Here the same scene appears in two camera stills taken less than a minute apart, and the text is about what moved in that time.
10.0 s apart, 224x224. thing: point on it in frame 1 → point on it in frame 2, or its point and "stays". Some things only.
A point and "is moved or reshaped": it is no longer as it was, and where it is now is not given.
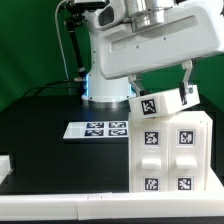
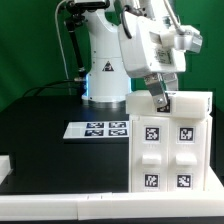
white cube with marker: [162, 101] is moved or reshaped
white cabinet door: [186, 157] stays
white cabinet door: [149, 157] stays
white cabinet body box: [170, 153] stays
